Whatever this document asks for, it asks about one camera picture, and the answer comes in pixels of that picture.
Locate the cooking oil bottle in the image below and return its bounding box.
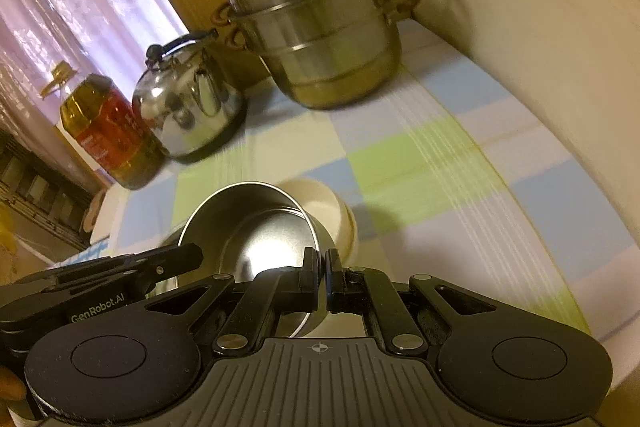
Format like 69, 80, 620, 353
41, 61, 169, 191

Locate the stainless steel kettle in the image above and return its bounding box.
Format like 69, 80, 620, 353
131, 31, 248, 164

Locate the person's left hand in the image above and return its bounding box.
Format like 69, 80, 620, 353
0, 364, 27, 404

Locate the stainless steel bowl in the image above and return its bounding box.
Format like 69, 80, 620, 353
177, 180, 336, 339

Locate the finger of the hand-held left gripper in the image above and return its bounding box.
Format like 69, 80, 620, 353
49, 242, 204, 291

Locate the dark storage shelf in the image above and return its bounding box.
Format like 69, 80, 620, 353
0, 126, 97, 254

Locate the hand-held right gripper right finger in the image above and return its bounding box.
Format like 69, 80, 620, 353
325, 248, 496, 355

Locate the cream round container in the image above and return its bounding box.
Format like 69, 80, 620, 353
274, 176, 359, 269

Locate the checkered pastel tablecloth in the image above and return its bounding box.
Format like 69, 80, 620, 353
92, 19, 640, 354

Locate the stainless steel steamer pot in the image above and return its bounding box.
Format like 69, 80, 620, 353
209, 0, 424, 110

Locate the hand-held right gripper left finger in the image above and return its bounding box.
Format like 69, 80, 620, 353
144, 248, 321, 356

